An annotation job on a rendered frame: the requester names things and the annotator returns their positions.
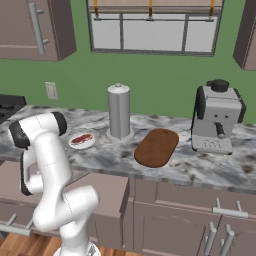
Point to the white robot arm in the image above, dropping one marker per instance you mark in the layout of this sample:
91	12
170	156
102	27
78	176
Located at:
50	160

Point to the brown oval cutting board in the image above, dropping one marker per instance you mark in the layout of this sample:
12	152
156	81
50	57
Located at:
156	148

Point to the white round plate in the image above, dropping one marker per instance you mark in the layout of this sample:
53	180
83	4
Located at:
87	143

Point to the red raw meat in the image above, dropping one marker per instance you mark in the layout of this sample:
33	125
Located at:
81	138

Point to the brown open drawer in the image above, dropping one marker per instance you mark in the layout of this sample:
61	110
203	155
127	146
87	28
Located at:
110	196

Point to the brown drawer front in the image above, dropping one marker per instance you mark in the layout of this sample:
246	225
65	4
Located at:
186	200

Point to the grey paper towel holder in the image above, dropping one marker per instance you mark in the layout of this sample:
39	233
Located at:
119	111

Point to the grey black coffee machine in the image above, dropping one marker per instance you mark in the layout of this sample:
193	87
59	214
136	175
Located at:
218	116

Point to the grey framed window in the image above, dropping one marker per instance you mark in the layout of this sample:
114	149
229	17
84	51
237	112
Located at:
153	35

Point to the brown base cupboard door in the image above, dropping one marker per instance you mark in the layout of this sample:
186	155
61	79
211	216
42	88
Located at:
245	243
170	230

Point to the black hob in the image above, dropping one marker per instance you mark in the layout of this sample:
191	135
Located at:
8	106

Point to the white wall outlet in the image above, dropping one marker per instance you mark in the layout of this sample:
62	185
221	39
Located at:
51	90

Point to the brown wall cupboard door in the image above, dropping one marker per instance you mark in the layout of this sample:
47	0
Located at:
16	30

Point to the brown wall cupboard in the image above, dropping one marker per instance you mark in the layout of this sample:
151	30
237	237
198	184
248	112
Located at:
248	36

